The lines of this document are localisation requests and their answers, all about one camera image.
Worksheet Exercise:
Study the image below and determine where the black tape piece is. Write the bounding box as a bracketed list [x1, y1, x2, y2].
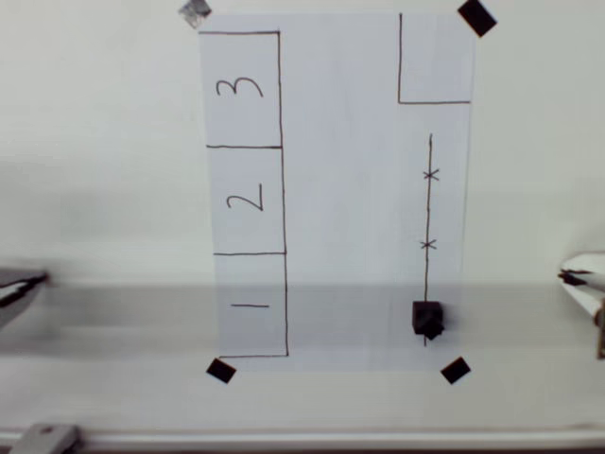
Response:
[457, 0, 499, 38]
[440, 357, 473, 385]
[205, 358, 237, 385]

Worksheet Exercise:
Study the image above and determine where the grey tape piece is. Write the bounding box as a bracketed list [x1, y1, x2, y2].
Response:
[179, 0, 213, 30]

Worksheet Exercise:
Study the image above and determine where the black cube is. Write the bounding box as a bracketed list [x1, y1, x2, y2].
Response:
[411, 300, 447, 341]

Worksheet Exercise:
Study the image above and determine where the white paper sheet with markings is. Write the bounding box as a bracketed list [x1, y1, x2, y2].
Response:
[197, 11, 476, 375]

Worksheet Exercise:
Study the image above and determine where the grey metal clamp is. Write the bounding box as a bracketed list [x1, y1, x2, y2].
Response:
[9, 423, 84, 454]

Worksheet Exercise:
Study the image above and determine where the grey blurred pointed object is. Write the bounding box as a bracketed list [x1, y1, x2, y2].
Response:
[0, 267, 51, 332]

